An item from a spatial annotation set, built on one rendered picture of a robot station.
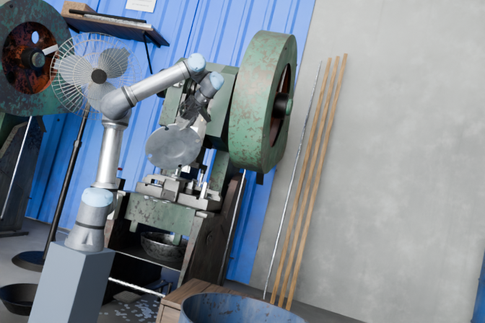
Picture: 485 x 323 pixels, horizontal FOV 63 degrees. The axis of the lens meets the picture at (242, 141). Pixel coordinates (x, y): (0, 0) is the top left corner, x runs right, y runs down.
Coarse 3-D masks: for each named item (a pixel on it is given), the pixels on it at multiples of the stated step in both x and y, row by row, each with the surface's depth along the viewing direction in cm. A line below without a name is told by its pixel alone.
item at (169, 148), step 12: (156, 132) 197; (168, 132) 199; (180, 132) 202; (192, 132) 204; (156, 144) 202; (168, 144) 204; (180, 144) 207; (192, 144) 208; (156, 156) 206; (168, 156) 209; (180, 156) 211; (192, 156) 213; (168, 168) 213
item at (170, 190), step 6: (156, 174) 212; (162, 174) 221; (168, 174) 228; (168, 180) 223; (174, 180) 210; (180, 180) 216; (186, 180) 224; (168, 186) 222; (174, 186) 222; (180, 186) 223; (162, 192) 223; (168, 192) 222; (174, 192) 221; (180, 192) 225; (162, 198) 222; (168, 198) 221; (174, 198) 221
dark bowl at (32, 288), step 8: (0, 288) 194; (8, 288) 199; (16, 288) 203; (24, 288) 206; (32, 288) 208; (0, 296) 190; (8, 296) 197; (16, 296) 200; (24, 296) 203; (32, 296) 205; (8, 304) 183; (16, 304) 181; (24, 304) 198; (32, 304) 200; (16, 312) 185; (24, 312) 185
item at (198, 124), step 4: (200, 116) 235; (196, 120) 235; (200, 120) 234; (196, 124) 234; (200, 124) 234; (196, 128) 234; (200, 128) 234; (196, 132) 234; (200, 132) 233; (200, 136) 233; (196, 140) 233; (204, 148) 241; (200, 152) 235; (204, 152) 242; (200, 156) 236; (196, 160) 232; (200, 160) 238
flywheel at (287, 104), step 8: (288, 64) 246; (288, 72) 252; (280, 80) 256; (288, 80) 259; (280, 88) 234; (288, 88) 266; (280, 96) 228; (288, 96) 229; (280, 104) 226; (288, 104) 228; (272, 112) 230; (280, 112) 227; (288, 112) 229; (272, 120) 259; (280, 120) 263; (272, 128) 260; (272, 136) 257; (272, 144) 253
